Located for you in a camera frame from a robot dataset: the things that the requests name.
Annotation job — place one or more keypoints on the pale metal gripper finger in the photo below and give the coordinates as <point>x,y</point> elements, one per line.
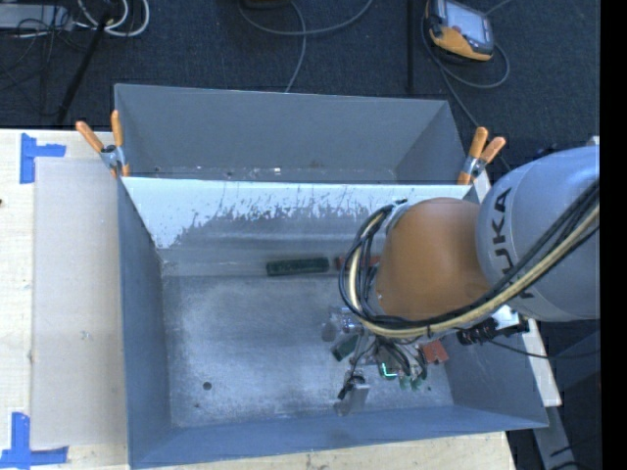
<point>356,397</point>
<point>355,378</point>

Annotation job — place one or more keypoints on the red-brown flat block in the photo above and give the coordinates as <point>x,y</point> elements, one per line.
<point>343,262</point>

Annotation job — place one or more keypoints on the dark green flat block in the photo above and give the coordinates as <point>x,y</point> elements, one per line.
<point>298,266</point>

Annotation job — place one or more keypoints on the grey metal bin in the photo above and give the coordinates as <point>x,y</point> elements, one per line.
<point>245,341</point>

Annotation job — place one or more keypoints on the black cylinder on white bracket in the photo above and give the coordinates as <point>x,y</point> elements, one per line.
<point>477,335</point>

